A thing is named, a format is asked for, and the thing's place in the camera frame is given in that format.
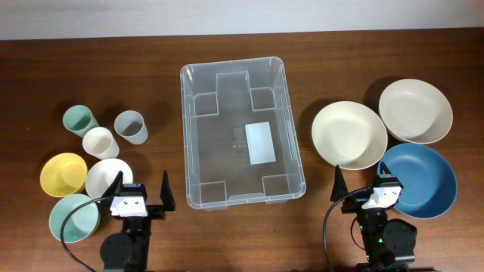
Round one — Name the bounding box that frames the white small bowl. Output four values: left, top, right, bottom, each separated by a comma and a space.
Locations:
85, 159, 133, 199

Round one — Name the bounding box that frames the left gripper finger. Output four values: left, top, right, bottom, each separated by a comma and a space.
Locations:
100, 171, 123, 206
160, 170, 175, 212

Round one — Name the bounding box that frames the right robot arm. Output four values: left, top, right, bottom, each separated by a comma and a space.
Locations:
323, 163, 417, 271

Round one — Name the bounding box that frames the grey cup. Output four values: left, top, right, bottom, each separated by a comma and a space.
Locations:
114, 110, 148, 145

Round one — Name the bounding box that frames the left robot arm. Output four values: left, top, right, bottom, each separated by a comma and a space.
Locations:
100, 171, 175, 271

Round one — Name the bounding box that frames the mint green small bowl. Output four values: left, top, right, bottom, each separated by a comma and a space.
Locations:
48, 194, 101, 243

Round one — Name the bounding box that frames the blue large bowl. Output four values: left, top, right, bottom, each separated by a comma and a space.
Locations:
380, 143, 458, 219

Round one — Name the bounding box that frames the white label in bin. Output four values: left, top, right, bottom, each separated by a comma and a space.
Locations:
245, 122, 276, 165

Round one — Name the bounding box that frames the cream large bowl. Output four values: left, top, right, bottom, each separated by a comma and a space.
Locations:
311, 101, 388, 170
378, 79, 453, 144

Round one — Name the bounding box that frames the mint green cup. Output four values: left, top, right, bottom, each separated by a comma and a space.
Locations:
63, 105, 99, 138

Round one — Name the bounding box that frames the cream white cup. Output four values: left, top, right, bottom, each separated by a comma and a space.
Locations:
82, 127, 119, 159

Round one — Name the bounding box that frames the clear plastic storage bin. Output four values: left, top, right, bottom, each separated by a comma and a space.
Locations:
180, 57, 307, 210

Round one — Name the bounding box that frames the yellow small bowl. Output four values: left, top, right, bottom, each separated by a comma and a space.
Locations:
39, 153, 88, 198

